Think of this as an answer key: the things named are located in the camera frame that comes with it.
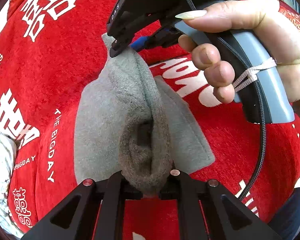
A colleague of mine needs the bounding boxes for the grey knit sweater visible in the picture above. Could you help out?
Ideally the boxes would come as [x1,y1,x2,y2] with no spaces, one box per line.
[74,48,215,196]

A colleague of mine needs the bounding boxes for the person's right hand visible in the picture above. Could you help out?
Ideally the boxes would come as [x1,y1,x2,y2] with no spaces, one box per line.
[176,0,300,106]

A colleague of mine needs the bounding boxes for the red wedding bedspread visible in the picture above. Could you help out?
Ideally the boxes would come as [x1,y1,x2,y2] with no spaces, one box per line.
[0,0,300,240]

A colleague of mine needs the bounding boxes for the white floral quilt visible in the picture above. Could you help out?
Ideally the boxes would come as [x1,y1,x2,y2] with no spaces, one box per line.
[0,132,23,238]

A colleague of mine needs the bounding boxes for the black braided cable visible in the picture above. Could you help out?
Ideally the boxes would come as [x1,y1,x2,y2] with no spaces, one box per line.
[173,0,267,202]

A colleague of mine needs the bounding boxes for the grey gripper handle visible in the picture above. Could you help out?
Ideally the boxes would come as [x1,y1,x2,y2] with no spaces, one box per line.
[174,21,295,124]

